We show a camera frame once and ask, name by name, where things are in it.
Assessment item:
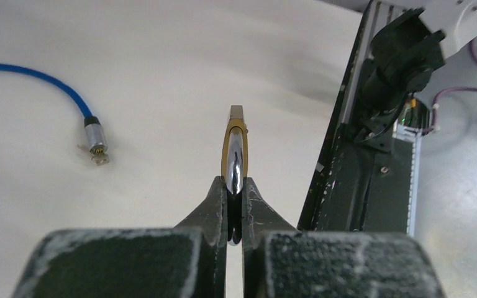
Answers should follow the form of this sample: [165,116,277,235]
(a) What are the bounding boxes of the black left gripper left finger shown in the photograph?
[12,176,227,297]

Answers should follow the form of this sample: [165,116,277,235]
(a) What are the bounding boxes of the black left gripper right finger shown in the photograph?
[242,178,445,297]

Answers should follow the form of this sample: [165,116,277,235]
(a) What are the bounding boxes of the brass padlock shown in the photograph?
[221,105,248,245]

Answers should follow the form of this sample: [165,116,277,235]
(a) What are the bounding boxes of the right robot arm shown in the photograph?
[350,1,477,143]

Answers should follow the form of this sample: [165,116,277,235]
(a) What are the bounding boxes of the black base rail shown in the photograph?
[298,1,421,236]

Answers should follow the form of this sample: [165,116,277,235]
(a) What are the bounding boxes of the blue cable lock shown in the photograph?
[0,63,110,166]

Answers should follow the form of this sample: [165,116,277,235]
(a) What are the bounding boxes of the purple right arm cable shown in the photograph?
[421,38,477,136]

